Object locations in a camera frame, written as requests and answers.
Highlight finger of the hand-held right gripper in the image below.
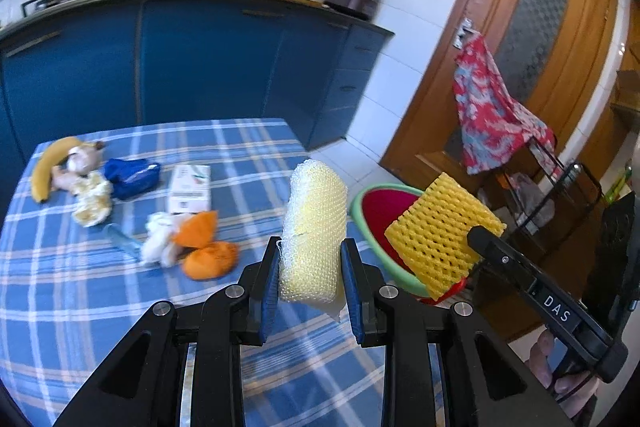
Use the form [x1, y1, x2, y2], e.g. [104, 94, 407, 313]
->
[466, 225, 540, 294]

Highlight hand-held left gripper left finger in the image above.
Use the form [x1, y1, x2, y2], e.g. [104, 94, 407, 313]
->
[52, 236, 282, 427]

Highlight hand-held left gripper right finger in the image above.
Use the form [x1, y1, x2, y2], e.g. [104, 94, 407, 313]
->
[340, 238, 573, 427]

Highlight orange peel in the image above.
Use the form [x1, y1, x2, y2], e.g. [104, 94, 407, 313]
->
[182, 242, 240, 282]
[172, 210, 219, 249]

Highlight pale yellow foam net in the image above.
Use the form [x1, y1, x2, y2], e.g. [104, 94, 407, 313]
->
[277, 161, 349, 323]

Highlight pink basin with green rim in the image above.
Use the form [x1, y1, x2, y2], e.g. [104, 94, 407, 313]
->
[350, 183, 453, 304]

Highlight white tissue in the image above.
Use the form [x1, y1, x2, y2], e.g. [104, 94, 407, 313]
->
[141, 211, 188, 269]

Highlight blue wrapper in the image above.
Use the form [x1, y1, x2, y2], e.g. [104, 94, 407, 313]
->
[103, 157, 162, 202]

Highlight pale yellow wrapper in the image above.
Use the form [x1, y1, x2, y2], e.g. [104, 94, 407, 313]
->
[70, 172, 115, 228]

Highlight person's right hand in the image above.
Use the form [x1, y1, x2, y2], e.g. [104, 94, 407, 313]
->
[529, 329, 601, 414]

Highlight clear plastic bag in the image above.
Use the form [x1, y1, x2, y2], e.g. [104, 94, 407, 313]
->
[507, 172, 556, 228]

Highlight black metal rack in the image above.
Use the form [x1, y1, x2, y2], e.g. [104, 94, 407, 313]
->
[480, 139, 603, 258]

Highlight red floral cloth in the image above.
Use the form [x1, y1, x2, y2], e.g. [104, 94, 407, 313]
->
[452, 32, 558, 175]

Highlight white carton box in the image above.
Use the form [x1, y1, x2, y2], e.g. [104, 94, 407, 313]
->
[166, 164, 211, 214]

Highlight wooden door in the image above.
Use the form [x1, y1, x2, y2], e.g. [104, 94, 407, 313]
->
[382, 0, 621, 188]

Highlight blue plaid tablecloth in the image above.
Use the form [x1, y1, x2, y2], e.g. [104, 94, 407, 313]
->
[0, 117, 396, 427]

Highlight garlic bulb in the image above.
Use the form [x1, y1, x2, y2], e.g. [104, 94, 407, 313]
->
[66, 141, 107, 174]

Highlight ginger piece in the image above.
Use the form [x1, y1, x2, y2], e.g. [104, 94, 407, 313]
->
[51, 166, 82, 192]

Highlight blue kitchen cabinet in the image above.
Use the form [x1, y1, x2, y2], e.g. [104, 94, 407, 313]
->
[0, 0, 396, 202]

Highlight banana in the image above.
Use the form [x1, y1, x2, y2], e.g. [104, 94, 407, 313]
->
[31, 137, 85, 204]

